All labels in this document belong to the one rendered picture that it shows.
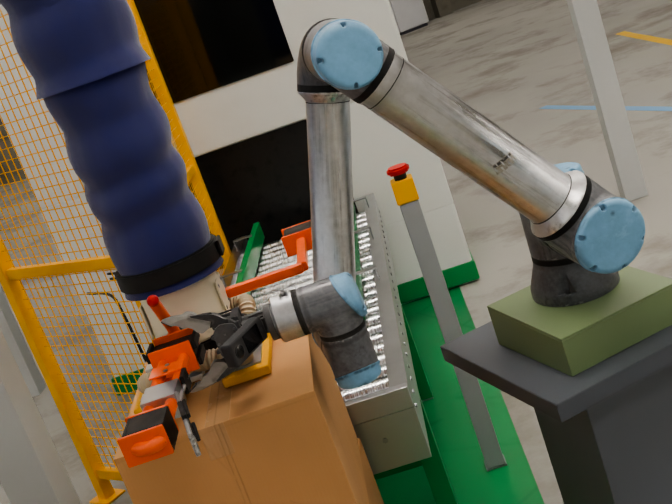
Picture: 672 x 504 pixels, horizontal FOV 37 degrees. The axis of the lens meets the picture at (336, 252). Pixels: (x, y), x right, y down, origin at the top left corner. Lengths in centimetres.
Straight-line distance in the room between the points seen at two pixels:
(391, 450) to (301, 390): 80
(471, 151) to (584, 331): 46
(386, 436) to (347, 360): 79
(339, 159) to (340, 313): 30
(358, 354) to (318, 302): 13
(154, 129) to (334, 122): 36
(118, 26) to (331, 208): 54
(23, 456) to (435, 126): 219
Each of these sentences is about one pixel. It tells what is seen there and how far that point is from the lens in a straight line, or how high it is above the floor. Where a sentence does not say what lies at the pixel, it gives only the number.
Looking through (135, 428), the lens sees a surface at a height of 110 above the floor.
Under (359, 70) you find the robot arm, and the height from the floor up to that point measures 147.
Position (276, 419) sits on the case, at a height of 91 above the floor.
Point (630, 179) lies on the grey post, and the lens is 556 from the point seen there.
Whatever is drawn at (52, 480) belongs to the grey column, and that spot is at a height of 37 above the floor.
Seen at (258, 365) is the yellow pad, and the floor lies 97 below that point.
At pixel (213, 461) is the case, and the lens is 197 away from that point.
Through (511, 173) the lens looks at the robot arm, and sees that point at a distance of 190.
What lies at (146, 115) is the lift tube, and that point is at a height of 150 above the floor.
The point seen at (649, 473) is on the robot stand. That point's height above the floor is 43.
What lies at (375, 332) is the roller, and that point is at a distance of 327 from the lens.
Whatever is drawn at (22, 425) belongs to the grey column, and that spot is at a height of 60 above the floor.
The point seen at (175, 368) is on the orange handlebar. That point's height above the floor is 109.
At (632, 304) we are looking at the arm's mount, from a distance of 214.
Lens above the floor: 166
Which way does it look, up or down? 15 degrees down
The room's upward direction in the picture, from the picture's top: 20 degrees counter-clockwise
